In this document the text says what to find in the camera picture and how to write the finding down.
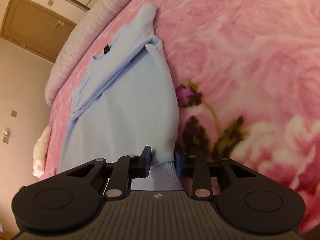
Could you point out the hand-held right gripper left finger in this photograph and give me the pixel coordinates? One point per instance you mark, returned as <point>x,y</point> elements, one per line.
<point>147,160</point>

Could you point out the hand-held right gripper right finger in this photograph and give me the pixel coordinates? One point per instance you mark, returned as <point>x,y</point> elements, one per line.
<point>179,163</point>

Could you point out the light blue sweater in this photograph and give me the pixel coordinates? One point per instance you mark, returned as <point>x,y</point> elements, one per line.
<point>120,110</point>

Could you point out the white fluffy cloth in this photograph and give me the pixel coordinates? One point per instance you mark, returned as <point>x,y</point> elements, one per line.
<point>41,152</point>

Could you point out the pink floral blanket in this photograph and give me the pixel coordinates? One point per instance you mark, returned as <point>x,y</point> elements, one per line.
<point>237,55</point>

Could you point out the pale grey duvet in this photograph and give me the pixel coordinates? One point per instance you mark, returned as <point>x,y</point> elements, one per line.
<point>75,52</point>

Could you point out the brown wooden door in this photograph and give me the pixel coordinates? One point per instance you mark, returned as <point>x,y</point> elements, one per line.
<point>32,27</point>

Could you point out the wall switch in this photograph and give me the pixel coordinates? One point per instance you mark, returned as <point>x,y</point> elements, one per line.
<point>50,2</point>
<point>5,139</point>
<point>13,113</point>

